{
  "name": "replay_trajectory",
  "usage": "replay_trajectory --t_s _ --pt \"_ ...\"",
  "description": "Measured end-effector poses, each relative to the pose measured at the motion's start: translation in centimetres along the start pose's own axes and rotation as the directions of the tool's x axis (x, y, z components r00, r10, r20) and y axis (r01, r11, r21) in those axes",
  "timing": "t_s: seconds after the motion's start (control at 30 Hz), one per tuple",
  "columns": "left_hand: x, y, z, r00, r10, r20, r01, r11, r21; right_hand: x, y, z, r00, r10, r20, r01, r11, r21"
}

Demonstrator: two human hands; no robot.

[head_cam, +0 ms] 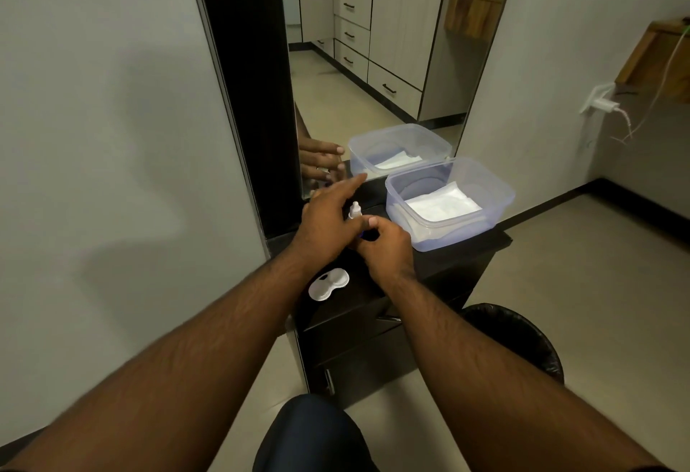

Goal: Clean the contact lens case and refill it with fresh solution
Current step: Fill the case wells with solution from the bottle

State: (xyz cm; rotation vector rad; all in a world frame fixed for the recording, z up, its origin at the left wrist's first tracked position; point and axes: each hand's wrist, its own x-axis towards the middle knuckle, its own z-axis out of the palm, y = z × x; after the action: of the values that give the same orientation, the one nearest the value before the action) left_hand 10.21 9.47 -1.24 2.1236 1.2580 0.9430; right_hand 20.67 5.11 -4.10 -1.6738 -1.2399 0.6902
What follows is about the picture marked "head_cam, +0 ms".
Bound person's left hand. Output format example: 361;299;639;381
290;173;373;273

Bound person's right hand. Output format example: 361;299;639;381
355;214;419;290

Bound small solution dropper bottle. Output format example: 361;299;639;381
347;200;378;244

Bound white contact lens case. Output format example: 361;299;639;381
308;267;351;303

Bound person's left forearm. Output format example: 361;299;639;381
10;256;324;472

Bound person's right forearm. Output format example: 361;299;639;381
385;272;664;472

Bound clear plastic container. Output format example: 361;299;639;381
385;156;517;253

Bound stack of white tissues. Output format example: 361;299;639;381
404;181;484;222

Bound black dresser cabinet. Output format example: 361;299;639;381
183;0;513;408

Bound dresser mirror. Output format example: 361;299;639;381
277;0;524;200

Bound trash bin with black liner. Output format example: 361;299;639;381
461;302;566;387

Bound dark blue trousers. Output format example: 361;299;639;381
252;394;381;472

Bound white wall charger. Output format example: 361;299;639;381
578;82;622;116

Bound wooden wall shelf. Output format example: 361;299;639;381
614;17;690;105

